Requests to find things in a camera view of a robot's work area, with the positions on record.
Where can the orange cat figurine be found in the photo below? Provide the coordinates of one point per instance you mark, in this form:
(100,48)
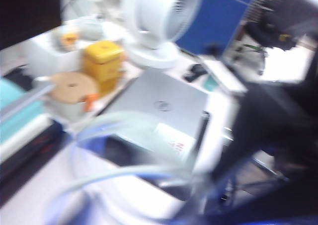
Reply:
(89,103)

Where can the blue partition panel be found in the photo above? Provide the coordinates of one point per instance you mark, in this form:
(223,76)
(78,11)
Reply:
(218,16)

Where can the yellow tin box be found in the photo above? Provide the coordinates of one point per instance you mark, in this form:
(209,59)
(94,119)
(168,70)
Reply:
(102,61)

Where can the thin black book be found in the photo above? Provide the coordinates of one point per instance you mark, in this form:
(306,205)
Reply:
(29,148)

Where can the white desk fan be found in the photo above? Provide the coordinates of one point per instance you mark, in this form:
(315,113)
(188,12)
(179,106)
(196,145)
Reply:
(159,16)

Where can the teal book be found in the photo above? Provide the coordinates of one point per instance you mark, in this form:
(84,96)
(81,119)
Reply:
(15,118)

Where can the white mug with wooden lid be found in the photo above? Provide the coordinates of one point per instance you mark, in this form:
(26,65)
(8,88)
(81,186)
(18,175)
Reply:
(72,84)

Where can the small black desk gadget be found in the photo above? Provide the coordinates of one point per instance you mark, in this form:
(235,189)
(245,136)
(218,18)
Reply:
(195,72)

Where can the black office chair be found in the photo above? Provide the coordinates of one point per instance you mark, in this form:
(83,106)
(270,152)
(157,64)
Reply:
(270,28)

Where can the large black computer monitor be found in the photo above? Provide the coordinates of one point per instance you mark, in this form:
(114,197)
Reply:
(24,11)

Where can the white storage box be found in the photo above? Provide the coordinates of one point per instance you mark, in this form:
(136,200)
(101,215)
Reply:
(42,53)

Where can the silver laptop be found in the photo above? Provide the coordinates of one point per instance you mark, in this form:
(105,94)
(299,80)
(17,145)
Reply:
(161,91)

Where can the thick black book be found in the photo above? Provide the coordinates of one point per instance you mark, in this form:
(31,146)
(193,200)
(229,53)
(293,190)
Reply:
(37,160)

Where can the black desk mat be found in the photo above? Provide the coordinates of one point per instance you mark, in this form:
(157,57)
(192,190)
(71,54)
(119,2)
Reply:
(124,153)

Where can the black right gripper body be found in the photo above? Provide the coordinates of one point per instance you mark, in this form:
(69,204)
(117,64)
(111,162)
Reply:
(263,120)

